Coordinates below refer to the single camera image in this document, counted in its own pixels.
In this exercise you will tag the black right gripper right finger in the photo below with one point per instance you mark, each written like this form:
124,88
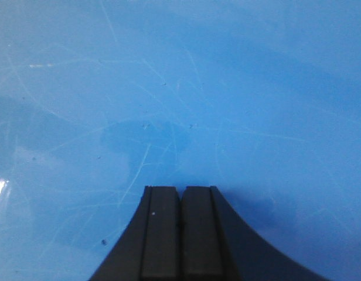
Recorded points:
217,244

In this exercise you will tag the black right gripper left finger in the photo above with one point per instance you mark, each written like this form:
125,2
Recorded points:
148,249

